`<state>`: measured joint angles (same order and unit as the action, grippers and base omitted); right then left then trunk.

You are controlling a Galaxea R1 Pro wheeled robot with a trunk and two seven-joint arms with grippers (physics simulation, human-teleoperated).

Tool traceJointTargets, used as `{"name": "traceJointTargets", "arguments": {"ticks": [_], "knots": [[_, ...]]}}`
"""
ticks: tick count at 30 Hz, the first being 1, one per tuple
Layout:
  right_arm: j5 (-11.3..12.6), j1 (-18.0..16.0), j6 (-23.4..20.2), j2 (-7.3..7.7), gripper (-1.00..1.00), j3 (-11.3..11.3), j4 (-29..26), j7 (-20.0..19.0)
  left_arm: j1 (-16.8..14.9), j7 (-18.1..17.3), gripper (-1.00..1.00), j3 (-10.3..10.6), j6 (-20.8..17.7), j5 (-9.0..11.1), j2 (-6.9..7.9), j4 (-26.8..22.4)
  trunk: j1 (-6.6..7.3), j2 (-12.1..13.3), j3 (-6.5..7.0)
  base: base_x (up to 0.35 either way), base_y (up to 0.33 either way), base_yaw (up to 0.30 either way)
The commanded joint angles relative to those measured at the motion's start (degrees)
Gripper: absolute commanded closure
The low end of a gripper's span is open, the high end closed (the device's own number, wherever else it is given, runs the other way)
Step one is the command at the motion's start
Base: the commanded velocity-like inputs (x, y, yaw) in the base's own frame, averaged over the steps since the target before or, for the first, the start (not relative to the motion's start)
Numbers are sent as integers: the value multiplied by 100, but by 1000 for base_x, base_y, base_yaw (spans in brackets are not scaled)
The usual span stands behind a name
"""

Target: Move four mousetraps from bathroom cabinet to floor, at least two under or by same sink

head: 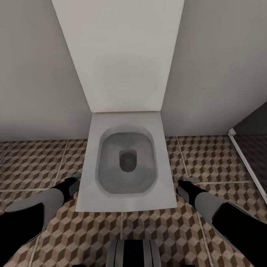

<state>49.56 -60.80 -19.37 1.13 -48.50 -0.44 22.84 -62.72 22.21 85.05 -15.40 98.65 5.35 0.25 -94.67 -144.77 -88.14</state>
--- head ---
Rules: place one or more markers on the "shower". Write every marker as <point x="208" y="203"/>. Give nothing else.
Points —
<point x="249" y="168"/>

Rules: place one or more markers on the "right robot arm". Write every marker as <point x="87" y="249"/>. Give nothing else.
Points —
<point x="235" y="225"/>

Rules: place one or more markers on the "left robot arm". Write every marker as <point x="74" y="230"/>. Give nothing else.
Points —
<point x="24" y="220"/>

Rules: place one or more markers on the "toilet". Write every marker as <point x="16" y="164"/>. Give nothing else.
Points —
<point x="122" y="51"/>

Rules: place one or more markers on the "door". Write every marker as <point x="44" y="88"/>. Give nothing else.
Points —
<point x="251" y="137"/>

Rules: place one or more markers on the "robot trunk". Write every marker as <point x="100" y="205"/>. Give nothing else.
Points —
<point x="133" y="253"/>

